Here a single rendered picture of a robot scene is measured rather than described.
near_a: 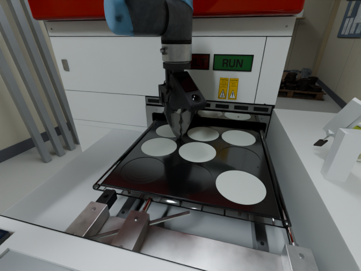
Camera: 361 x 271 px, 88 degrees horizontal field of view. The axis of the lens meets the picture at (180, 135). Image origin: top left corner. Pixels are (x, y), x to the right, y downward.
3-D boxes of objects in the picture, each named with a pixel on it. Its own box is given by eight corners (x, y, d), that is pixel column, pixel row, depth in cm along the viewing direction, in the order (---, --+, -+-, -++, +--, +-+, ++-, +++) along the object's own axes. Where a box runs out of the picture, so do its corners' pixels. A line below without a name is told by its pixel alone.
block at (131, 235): (132, 220, 34) (131, 208, 32) (150, 224, 33) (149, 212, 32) (107, 267, 27) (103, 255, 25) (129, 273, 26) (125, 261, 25)
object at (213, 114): (149, 126, 77) (146, 104, 72) (264, 139, 67) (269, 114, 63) (146, 128, 75) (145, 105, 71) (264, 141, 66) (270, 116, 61)
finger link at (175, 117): (172, 132, 61) (172, 104, 56) (181, 140, 56) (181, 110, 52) (164, 134, 59) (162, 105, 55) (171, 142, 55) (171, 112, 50)
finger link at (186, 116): (181, 129, 62) (181, 102, 58) (190, 137, 57) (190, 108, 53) (172, 132, 61) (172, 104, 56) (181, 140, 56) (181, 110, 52)
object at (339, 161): (309, 159, 36) (336, 89, 30) (332, 162, 35) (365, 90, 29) (322, 180, 31) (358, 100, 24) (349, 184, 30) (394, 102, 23)
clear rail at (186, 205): (95, 186, 40) (94, 181, 39) (289, 225, 32) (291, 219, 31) (91, 191, 39) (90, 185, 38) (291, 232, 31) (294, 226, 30)
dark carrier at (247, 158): (158, 121, 69) (158, 120, 69) (258, 132, 62) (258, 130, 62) (102, 185, 40) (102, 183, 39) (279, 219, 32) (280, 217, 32)
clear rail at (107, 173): (156, 121, 71) (155, 118, 70) (159, 121, 70) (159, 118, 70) (91, 191, 39) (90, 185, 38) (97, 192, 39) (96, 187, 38)
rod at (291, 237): (282, 227, 32) (284, 221, 31) (291, 229, 31) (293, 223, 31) (289, 254, 28) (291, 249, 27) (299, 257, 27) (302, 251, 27)
